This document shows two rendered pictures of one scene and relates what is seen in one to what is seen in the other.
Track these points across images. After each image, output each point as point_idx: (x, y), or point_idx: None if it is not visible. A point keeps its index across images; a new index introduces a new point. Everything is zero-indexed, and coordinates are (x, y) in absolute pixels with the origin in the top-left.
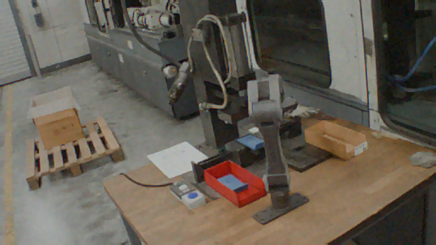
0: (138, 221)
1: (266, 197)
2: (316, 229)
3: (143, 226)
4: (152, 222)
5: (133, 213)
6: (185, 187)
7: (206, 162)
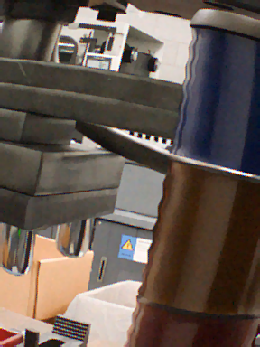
0: (47, 326)
1: None
2: None
3: (13, 315)
4: (5, 319)
5: (101, 342)
6: (23, 331)
7: (43, 337)
